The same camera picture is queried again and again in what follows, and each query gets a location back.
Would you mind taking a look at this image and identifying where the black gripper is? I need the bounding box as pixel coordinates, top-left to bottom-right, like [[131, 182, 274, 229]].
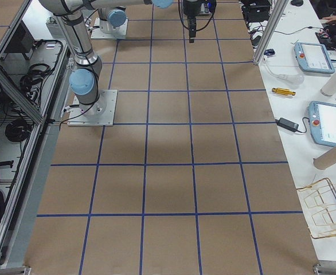
[[183, 0, 202, 43]]

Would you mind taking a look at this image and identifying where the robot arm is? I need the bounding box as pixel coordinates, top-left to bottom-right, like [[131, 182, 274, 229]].
[[97, 7, 127, 34], [40, 1, 173, 117]]

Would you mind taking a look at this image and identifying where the clear light bulb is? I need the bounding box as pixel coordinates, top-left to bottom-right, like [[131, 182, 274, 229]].
[[276, 74, 304, 86]]

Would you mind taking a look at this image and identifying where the far teach pendant tablet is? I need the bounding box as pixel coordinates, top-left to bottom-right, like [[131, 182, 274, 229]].
[[294, 42, 335, 74]]

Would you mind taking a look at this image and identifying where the teach pendant tablet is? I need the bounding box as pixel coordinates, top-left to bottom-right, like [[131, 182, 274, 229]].
[[294, 42, 335, 74], [308, 101, 336, 147]]

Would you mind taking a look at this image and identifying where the black power adapter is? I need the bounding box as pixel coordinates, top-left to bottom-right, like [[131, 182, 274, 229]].
[[275, 117, 299, 132]]

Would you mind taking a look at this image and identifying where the near teach pendant tablet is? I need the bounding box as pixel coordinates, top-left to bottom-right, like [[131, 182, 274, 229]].
[[308, 101, 336, 147]]

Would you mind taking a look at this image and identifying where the brown cardboard tube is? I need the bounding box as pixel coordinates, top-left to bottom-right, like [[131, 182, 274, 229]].
[[313, 146, 336, 170]]

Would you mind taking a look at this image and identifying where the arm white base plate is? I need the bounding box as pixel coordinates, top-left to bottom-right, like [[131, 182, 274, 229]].
[[91, 17, 128, 40], [67, 89, 118, 127]]

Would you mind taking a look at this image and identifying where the aluminium frame post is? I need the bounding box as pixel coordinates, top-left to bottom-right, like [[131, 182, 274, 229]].
[[253, 0, 288, 65]]

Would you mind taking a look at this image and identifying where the gold wire rack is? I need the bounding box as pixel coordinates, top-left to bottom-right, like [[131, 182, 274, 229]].
[[296, 178, 336, 239]]

